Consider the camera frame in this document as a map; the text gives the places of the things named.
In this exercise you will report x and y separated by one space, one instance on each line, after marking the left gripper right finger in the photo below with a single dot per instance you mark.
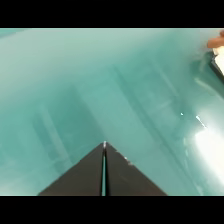
128 176

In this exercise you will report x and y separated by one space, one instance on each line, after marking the folded white garment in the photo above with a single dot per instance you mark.
220 60

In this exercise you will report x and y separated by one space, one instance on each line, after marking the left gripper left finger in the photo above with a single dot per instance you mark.
83 176

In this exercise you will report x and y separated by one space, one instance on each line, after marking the orange T-shirt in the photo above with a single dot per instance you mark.
217 40

